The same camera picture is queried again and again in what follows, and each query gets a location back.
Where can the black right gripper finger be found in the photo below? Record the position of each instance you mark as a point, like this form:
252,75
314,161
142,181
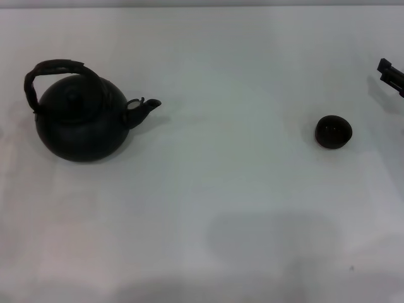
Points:
389,67
394,84

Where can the small dark teacup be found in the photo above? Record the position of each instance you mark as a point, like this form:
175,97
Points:
333,132

